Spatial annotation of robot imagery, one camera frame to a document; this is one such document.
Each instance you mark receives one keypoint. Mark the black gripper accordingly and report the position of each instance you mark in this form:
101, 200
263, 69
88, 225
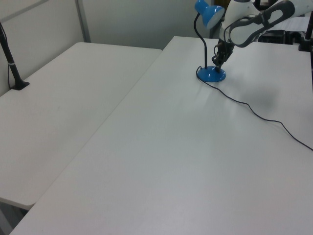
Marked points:
225, 50

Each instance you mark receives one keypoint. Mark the blue gooseneck desk lamp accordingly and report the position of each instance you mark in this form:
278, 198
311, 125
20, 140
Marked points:
207, 73

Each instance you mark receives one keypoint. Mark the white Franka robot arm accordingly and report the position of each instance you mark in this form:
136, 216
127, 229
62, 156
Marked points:
247, 29

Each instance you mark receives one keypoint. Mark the black background equipment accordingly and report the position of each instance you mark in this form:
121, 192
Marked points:
276, 36

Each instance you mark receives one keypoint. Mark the black clamp pole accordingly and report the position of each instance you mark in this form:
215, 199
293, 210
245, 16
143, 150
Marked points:
305, 36

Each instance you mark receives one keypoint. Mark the black pole with white tie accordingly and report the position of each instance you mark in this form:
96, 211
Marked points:
12, 66

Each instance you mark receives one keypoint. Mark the grey metal partition post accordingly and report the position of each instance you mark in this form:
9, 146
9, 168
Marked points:
83, 22

